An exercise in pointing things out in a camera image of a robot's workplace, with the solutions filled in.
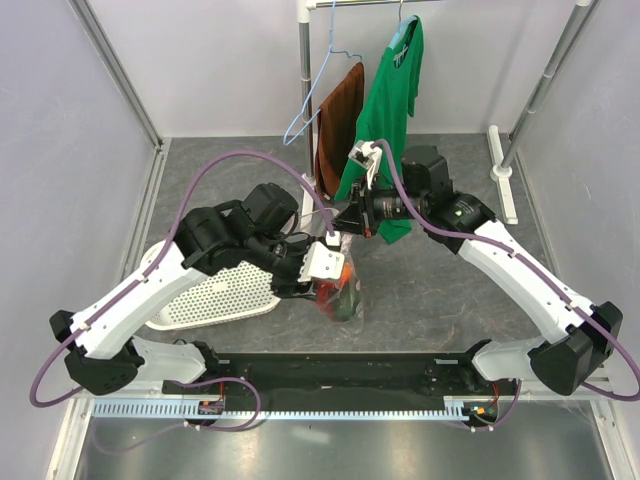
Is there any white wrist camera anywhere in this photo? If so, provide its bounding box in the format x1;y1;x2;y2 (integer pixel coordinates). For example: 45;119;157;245
348;140;383;190
298;231;345;283

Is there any white perforated plastic basket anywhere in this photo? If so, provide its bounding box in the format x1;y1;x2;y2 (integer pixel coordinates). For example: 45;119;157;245
145;262;280;331

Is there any metal clothes rack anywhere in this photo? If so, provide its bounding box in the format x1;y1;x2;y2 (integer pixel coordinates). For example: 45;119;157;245
283;1;598;225

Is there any clear zip top bag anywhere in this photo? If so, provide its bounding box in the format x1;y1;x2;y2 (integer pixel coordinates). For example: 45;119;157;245
314;234;364;335

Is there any blue wire hanger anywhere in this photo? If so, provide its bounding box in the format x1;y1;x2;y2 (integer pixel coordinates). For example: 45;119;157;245
282;1;364;146

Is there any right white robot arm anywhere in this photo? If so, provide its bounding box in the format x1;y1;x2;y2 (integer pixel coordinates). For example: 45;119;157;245
334;141;623;396

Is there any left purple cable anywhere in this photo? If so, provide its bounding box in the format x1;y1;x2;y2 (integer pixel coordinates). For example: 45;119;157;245
29;149;339;409

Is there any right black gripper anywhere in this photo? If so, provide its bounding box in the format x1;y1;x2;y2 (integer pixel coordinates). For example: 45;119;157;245
328;171;428;238

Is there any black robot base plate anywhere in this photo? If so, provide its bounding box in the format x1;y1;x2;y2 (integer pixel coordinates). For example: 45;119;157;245
161;351;531;414

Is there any aluminium frame post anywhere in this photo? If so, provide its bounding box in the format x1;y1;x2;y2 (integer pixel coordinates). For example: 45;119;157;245
68;0;164;150

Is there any red toy tomato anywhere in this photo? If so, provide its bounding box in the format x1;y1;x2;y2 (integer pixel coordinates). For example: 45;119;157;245
338;263;354;288

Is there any red toy lobster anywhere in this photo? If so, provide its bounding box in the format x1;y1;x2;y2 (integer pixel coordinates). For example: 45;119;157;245
316;282;343;322

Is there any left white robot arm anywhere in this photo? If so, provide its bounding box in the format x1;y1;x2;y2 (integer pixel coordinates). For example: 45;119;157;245
50;183;323;395

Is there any light blue clothes hanger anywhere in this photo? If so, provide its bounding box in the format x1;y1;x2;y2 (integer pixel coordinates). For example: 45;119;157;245
388;0;417;48

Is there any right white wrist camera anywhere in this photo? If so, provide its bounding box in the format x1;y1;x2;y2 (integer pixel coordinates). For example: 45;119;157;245
348;140;383;190

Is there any green toy avocado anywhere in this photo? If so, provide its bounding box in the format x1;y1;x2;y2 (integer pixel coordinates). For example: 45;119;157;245
333;286;361;322

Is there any slotted cable duct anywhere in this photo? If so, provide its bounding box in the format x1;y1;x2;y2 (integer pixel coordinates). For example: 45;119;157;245
91;399;496;421

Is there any brown hanging cloth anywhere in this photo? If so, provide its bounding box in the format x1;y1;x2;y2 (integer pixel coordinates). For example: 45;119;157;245
314;62;365;198

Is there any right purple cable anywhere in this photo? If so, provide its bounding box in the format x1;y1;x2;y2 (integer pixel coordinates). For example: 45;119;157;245
374;139;640;403

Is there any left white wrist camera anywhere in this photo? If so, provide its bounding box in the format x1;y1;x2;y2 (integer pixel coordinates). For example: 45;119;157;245
298;231;345;283

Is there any purple cable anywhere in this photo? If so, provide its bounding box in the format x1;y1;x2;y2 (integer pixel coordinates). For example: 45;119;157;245
374;139;640;403
29;149;339;409

